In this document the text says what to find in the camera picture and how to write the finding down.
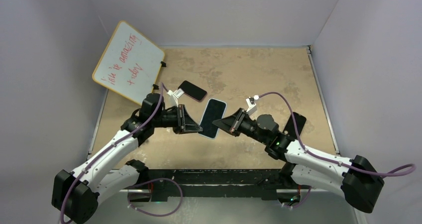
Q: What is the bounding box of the yellow framed whiteboard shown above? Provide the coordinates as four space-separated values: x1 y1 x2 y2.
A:
92 20 165 105

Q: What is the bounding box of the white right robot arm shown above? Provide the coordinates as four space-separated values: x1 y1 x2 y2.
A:
213 109 385 213

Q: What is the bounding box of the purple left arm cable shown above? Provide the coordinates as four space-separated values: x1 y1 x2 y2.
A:
59 82 169 224

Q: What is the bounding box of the aluminium front rail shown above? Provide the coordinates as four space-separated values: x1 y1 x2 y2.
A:
67 168 333 194

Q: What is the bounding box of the black phone with pink edge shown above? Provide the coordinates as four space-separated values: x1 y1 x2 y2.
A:
178 80 208 102

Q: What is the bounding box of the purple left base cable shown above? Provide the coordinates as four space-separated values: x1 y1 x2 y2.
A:
127 177 184 217

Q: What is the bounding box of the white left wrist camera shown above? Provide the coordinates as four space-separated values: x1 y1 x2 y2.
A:
167 89 185 107

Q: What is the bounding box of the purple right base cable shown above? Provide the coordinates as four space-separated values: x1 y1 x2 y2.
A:
281 184 313 210

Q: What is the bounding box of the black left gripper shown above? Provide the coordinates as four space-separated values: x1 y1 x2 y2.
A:
152 104 202 134

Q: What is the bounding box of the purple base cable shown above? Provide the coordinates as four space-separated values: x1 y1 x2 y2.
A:
127 177 184 217
281 184 313 210

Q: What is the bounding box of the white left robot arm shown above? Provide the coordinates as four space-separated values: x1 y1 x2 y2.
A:
51 93 203 224

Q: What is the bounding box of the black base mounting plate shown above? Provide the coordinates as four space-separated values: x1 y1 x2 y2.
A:
116 169 312 203

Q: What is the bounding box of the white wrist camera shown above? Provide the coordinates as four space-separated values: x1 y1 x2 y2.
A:
245 95 259 115
167 89 185 107

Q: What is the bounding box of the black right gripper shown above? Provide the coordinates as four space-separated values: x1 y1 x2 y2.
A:
213 109 268 145

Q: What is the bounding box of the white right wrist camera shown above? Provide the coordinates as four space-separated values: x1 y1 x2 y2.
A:
245 95 259 115

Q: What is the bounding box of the black phone case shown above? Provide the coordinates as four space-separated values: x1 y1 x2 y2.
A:
283 112 307 139

